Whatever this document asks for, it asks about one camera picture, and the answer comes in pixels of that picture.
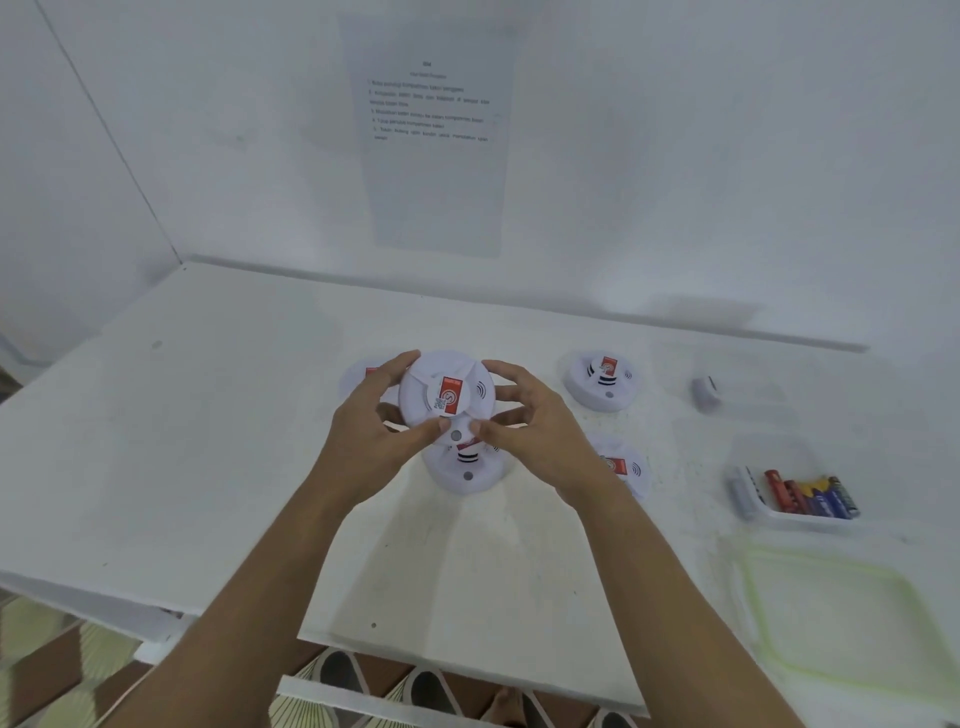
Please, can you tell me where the printed white paper sheet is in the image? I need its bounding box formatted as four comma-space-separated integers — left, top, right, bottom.
341, 18, 519, 259

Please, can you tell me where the person's right forearm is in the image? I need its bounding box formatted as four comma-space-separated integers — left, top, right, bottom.
577, 479, 808, 728

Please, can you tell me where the white round smoke detector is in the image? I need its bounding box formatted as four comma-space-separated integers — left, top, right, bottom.
562, 350, 637, 414
338, 359, 405, 433
419, 433, 511, 498
397, 350, 498, 436
588, 434, 654, 504

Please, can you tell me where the white metal table frame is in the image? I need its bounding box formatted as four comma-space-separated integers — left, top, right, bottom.
0, 573, 650, 728

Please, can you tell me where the clear battery container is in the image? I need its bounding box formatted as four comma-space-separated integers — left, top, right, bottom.
648, 337, 796, 421

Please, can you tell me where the person's left hand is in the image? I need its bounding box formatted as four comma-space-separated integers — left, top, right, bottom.
314, 349, 453, 511

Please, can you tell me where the large clear plastic container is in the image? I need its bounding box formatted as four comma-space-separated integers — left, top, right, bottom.
723, 431, 864, 534

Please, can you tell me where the person's right hand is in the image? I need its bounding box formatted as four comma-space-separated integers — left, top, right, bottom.
468, 359, 628, 511

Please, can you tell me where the person's left forearm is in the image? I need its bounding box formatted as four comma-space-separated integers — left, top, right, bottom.
104, 472, 358, 728

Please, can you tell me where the large green-rimmed clear lid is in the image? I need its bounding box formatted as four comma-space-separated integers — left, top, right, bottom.
738, 545, 943, 688

